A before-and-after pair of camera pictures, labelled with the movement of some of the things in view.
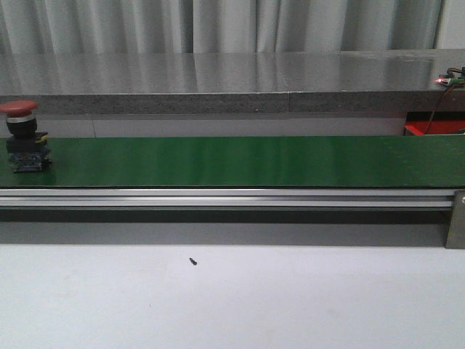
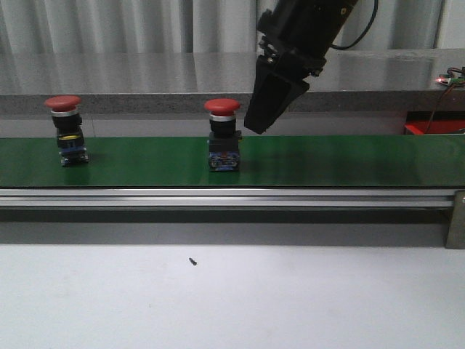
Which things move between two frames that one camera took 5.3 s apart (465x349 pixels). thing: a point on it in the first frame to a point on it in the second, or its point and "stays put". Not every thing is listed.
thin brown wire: (435, 109) stays put
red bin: (442, 123) stays put
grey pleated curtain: (219, 26) stays put
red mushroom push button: (27, 148) to (223, 139)
